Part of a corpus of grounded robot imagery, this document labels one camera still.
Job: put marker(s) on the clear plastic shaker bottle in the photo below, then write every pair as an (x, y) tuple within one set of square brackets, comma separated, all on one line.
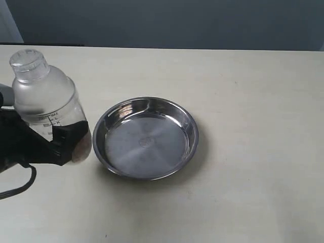
[(44, 95)]

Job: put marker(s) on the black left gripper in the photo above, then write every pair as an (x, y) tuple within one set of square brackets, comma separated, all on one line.
[(22, 145)]

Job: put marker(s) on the round stainless steel plate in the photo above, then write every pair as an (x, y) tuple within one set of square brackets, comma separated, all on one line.
[(145, 138)]

